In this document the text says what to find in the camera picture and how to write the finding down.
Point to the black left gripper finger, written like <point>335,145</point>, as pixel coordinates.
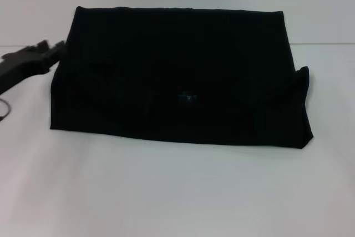
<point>56,51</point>
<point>41,45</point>

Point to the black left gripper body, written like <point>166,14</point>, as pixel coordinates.
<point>22,63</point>

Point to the black shirt with FREE print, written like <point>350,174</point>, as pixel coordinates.
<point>177,81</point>

